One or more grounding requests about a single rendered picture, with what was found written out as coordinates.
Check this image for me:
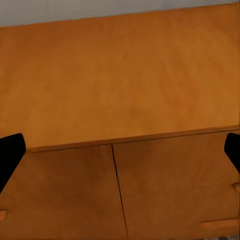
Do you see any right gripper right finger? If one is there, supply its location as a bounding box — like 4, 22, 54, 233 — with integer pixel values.
224, 133, 240, 173

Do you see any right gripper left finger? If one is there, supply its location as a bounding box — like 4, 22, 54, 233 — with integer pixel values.
0, 133, 26, 193

